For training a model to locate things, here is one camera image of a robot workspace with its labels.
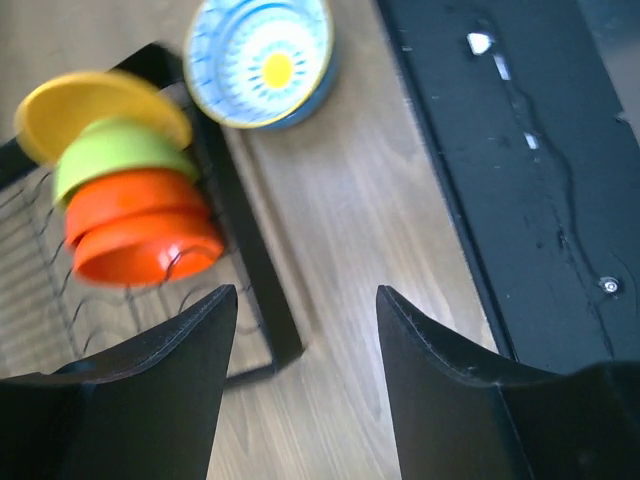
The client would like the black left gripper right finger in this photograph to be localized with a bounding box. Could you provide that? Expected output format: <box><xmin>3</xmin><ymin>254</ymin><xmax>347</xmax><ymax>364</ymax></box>
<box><xmin>376</xmin><ymin>286</ymin><xmax>639</xmax><ymax>479</ymax></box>

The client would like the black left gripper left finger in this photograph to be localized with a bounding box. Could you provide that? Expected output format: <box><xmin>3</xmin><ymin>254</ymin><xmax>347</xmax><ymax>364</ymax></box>
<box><xmin>1</xmin><ymin>285</ymin><xmax>237</xmax><ymax>479</ymax></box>

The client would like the black wire dish rack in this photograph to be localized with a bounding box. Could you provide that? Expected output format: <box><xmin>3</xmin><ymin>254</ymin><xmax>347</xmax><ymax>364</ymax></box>
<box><xmin>1</xmin><ymin>43</ymin><xmax>304</xmax><ymax>386</ymax></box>

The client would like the red orange bowl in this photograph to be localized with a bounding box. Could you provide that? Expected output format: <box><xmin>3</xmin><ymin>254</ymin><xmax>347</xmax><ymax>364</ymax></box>
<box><xmin>65</xmin><ymin>168</ymin><xmax>209</xmax><ymax>249</ymax></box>
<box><xmin>72</xmin><ymin>211</ymin><xmax>225</xmax><ymax>287</ymax></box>

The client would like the green bowl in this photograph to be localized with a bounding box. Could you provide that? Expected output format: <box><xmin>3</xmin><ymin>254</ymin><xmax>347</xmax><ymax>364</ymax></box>
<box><xmin>52</xmin><ymin>118</ymin><xmax>199</xmax><ymax>208</ymax></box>

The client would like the yellow orange bowl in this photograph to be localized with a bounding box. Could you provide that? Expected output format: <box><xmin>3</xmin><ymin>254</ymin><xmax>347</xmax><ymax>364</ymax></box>
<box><xmin>14</xmin><ymin>69</ymin><xmax>193</xmax><ymax>166</ymax></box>

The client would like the blue patterned ceramic bowl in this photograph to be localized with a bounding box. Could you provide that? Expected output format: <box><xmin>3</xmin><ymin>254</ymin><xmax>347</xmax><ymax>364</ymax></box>
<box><xmin>183</xmin><ymin>0</ymin><xmax>340</xmax><ymax>130</ymax></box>

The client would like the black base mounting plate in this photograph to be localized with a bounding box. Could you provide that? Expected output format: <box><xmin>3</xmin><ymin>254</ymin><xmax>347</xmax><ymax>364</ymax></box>
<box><xmin>379</xmin><ymin>1</ymin><xmax>639</xmax><ymax>373</ymax></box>

